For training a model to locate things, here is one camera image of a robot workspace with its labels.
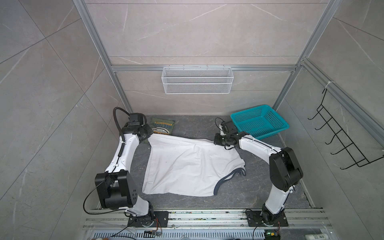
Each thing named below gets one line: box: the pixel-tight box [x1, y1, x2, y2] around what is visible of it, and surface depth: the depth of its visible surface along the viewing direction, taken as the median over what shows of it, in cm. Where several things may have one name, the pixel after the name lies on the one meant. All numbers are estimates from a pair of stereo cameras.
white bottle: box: [305, 233, 329, 240], surface depth 69 cm
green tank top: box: [151, 117, 175, 135], surface depth 110 cm
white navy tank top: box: [142, 134, 246, 196], surface depth 92 cm
